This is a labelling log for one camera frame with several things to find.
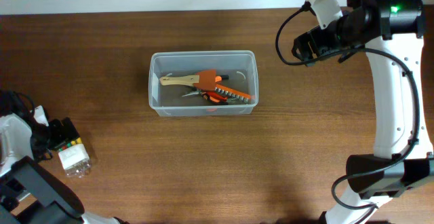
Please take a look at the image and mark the small red cutting pliers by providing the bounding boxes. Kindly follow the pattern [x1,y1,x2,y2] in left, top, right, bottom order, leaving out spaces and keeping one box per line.
[201,92,235,105]

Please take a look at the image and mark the clear plastic container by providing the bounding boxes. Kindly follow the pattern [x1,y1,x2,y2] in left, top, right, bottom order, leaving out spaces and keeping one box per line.
[149,50,259,117]

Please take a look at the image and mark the clear box coloured connectors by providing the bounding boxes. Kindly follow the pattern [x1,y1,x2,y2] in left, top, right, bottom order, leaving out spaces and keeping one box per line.
[58,137,92,178]

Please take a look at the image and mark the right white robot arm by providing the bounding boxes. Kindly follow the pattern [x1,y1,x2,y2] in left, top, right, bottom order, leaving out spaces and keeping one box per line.
[292,0,433,223]

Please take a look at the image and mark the socket bit rail orange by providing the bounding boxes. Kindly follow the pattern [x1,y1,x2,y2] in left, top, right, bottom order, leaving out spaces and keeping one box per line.
[214,84,252,103]

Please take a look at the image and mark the orange black needle-nose pliers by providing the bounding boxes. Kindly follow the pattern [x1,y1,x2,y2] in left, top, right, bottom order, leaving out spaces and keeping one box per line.
[183,75,229,97]

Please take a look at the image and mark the orange scraper wooden handle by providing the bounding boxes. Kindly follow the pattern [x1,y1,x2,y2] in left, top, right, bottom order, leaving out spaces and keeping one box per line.
[159,70,216,91]

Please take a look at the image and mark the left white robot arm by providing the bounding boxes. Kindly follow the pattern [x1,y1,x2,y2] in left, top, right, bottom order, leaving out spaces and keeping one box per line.
[1,91,123,224]

